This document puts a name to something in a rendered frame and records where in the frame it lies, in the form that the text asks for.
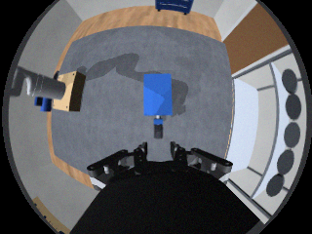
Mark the blue block with side handle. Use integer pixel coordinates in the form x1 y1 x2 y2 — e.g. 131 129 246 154
143 74 173 138

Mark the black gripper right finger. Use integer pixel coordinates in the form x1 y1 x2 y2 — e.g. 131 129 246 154
171 141 233 185

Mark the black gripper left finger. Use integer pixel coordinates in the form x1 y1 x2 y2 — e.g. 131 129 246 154
87 142 152 191

